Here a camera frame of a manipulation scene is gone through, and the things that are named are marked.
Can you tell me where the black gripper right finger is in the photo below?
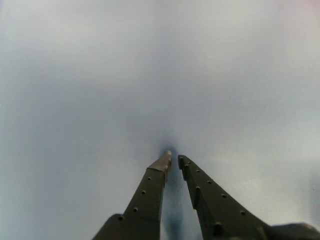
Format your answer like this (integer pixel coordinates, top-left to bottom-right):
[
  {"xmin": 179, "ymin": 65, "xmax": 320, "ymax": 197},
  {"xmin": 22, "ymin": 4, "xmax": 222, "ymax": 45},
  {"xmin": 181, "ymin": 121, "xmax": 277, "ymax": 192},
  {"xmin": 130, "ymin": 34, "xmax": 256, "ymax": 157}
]
[{"xmin": 177, "ymin": 154, "xmax": 272, "ymax": 240}]

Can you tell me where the dark blue-grey table mat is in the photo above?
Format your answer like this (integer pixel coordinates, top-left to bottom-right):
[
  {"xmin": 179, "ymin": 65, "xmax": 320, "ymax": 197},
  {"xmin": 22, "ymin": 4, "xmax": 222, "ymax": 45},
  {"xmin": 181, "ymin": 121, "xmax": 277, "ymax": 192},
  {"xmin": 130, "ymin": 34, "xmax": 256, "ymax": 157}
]
[{"xmin": 0, "ymin": 0, "xmax": 320, "ymax": 240}]

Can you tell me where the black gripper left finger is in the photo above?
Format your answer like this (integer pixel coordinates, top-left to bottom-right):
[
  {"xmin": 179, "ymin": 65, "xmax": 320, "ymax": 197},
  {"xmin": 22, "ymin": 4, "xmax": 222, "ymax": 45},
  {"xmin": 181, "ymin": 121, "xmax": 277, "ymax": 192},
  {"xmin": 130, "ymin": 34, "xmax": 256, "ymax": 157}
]
[{"xmin": 91, "ymin": 150, "xmax": 173, "ymax": 240}]

